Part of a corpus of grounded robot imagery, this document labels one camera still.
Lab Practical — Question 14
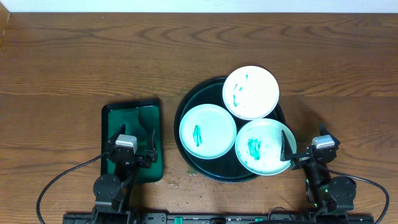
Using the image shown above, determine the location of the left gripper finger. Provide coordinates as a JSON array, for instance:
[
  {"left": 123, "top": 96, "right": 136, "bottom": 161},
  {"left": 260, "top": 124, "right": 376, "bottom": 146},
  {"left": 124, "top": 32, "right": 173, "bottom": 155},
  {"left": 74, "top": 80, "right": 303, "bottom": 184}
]
[
  {"left": 108, "top": 124, "right": 126, "bottom": 146},
  {"left": 146, "top": 129, "right": 158, "bottom": 163}
]

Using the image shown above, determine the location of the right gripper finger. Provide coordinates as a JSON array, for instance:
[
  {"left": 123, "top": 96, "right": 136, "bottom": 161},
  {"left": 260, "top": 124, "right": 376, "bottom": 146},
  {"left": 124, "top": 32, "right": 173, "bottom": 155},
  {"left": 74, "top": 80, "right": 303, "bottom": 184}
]
[
  {"left": 280, "top": 130, "right": 293, "bottom": 162},
  {"left": 318, "top": 123, "right": 341, "bottom": 145}
]

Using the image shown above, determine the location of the mint plate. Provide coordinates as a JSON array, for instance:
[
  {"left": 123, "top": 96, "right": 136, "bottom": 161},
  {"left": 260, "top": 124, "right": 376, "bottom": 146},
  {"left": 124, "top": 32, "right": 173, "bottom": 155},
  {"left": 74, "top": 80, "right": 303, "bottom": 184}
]
[
  {"left": 234, "top": 118, "right": 297, "bottom": 175},
  {"left": 178, "top": 104, "right": 237, "bottom": 159}
]

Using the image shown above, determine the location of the green scouring sponge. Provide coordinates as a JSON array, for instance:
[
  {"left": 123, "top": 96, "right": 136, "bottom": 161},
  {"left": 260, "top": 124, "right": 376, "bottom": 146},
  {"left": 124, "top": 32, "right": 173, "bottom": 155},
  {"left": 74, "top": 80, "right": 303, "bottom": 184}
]
[{"left": 118, "top": 111, "right": 147, "bottom": 146}]

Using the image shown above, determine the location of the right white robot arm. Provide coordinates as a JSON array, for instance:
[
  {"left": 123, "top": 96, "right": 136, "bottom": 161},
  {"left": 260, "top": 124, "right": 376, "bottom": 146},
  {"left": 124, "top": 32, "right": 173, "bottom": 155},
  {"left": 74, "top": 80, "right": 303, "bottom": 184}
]
[{"left": 280, "top": 124, "right": 356, "bottom": 223}]

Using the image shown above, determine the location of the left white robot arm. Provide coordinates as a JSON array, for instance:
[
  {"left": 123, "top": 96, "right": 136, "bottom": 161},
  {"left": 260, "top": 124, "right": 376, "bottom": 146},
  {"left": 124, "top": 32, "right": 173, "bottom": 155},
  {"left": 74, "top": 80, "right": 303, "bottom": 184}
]
[{"left": 91, "top": 125, "right": 158, "bottom": 224}]

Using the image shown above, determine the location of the rectangular green tray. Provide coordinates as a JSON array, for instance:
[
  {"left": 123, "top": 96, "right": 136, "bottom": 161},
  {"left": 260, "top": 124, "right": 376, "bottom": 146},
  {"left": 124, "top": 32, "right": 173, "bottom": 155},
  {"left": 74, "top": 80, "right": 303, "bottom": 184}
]
[{"left": 101, "top": 99, "right": 164, "bottom": 184}]

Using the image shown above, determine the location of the white plate with green streaks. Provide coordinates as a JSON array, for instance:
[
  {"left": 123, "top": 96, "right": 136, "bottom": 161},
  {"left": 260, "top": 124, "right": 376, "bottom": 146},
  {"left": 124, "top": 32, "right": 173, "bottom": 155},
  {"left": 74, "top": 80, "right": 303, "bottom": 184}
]
[{"left": 222, "top": 65, "right": 280, "bottom": 120}]

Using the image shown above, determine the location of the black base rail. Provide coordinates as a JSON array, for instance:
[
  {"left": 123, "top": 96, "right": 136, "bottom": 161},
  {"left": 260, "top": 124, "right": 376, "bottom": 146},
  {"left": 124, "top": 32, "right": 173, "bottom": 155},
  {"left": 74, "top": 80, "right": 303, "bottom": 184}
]
[{"left": 62, "top": 212, "right": 376, "bottom": 224}]

